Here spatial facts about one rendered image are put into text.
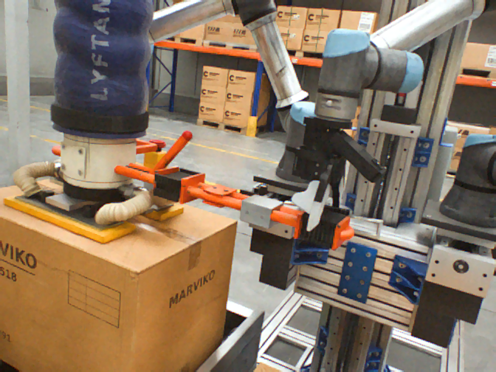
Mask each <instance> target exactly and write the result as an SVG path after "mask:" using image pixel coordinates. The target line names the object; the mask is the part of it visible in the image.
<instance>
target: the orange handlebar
mask: <svg viewBox="0 0 496 372"><path fill-rule="evenodd" d="M51 151H52V154H54V155H56V156H61V145H56V146H55V147H53V148H52V149H51ZM156 151H157V145H156V144H155V143H151V142H146V141H145V140H141V139H137V154H146V153H150V152H156ZM129 166H131V167H134V168H139V169H140V170H142V171H148V172H149V173H150V172H151V170H152V168H148V167H145V166H141V165H137V164H133V163H130V164H129ZM142 171H138V170H133V168H128V167H125V166H122V165H117V166H116V167H115V168H114V172H115V173H118V174H120V175H123V176H128V177H131V178H133V179H136V180H139V181H141V182H147V183H149V184H154V175H152V174H149V173H145V172H142ZM236 191H237V190H234V189H232V188H231V187H226V186H223V185H215V186H212V185H207V184H205V183H201V182H200V183H198V184H197V187H194V186H192V185H189V186H188V187H187V190H186V194H187V195H189V196H194V197H197V199H202V200H204V201H202V203H205V204H210V205H212V206H216V207H218V208H223V207H225V206H226V207H229V208H232V209H234V210H240V211H241V202H242V200H244V199H248V197H249V196H247V195H244V194H241V193H236ZM300 212H302V211H300V210H296V209H292V208H289V207H287V206H283V205H282V206H281V207H280V211H277V210H273V211H272V213H271V215H270V219H271V220H272V221H276V222H279V223H281V224H287V225H289V226H292V227H295V228H296V223H297V214H298V213H300ZM353 237H354V229H353V228H352V227H351V226H347V227H346V228H345V229H344V230H342V232H341V236H340V240H341V241H347V240H350V239H352V238H353Z"/></svg>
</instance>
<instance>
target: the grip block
mask: <svg viewBox="0 0 496 372"><path fill-rule="evenodd" d="M204 180H205V173H199V172H195V171H192V170H187V168H179V166H173V167H169V168H162V169H161V170H155V173H154V196H159V197H162V199H167V200H169V201H172V202H179V203H180V204H185V203H188V202H191V201H194V200H197V197H194V196H189V195H187V194H186V190H187V187H188V186H189V185H192V186H194V187H197V184H198V183H200V182H201V183H204Z"/></svg>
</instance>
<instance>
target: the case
mask: <svg viewBox="0 0 496 372"><path fill-rule="evenodd" d="M22 193H24V191H21V190H20V188H18V186H17V185H13V186H9V187H5V188H0V359H2V360H3V361H5V362H7V363H9V365H11V366H12V367H14V368H16V369H18V370H19V371H22V372H194V371H195V370H196V369H198V368H199V367H200V366H201V364H203V363H204V362H205V361H206V360H207V359H208V358H209V356H210V355H212V354H213V353H214V352H215V351H216V349H217V348H218V347H219V346H221V345H222V340H223V334H224V322H225V315H226V309H227V297H229V290H230V278H231V271H232V265H233V253H234V247H235V234H236V229H237V222H238V221H236V220H234V219H231V218H226V216H221V215H218V214H215V213H211V212H207V211H205V210H201V209H197V208H195V207H193V206H190V205H186V204H180V203H179V202H178V203H175V204H177V205H180V206H183V207H184V212H183V213H182V214H179V215H177V216H175V217H173V218H169V219H167V220H164V221H157V220H154V219H151V218H148V217H145V216H143V215H140V214H139V215H138V216H136V217H134V218H131V219H126V220H125V221H127V222H129V223H132V224H134V226H135V231H134V232H132V233H129V235H125V236H123V237H121V238H116V239H114V240H112V241H108V242H106V243H105V244H101V243H99V241H96V240H92V239H90V238H87V237H86V236H82V235H79V234H77V233H75V232H73V231H71V230H67V229H65V228H62V227H59V226H57V225H54V224H50V222H48V221H45V220H43V219H40V218H36V217H35V216H31V215H28V214H27V213H25V212H22V211H20V210H17V209H14V208H11V207H8V206H6V205H4V198H6V197H11V196H14V195H18V194H22Z"/></svg>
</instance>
